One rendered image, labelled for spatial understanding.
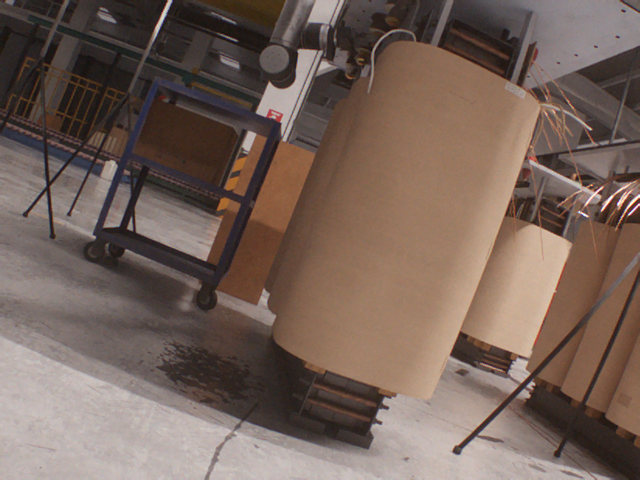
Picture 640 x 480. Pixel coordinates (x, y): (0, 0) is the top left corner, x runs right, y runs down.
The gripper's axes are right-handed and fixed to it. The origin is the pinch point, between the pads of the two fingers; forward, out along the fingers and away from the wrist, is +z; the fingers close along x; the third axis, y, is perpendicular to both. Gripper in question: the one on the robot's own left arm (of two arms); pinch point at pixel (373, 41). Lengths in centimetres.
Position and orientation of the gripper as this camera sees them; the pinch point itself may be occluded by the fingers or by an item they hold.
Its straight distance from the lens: 216.2
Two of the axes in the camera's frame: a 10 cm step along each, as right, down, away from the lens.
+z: 9.6, 1.6, -2.4
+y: 1.7, -9.8, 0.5
